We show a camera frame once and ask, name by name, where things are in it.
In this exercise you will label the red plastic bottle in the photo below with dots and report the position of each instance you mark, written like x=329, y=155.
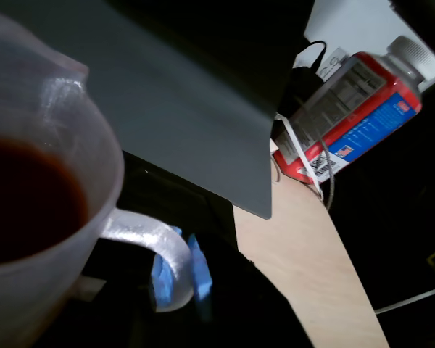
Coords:
x=366, y=119

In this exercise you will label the grey backdrop sheet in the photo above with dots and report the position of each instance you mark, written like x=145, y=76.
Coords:
x=185, y=108

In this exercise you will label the translucent pink plastic kettle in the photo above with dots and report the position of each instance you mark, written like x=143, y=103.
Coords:
x=58, y=108

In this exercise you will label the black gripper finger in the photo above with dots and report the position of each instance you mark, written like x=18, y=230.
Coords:
x=201, y=272
x=161, y=275

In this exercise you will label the white zip tie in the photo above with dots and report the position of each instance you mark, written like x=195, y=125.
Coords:
x=293, y=137

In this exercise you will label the black silicone work mat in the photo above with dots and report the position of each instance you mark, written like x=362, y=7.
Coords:
x=166, y=188

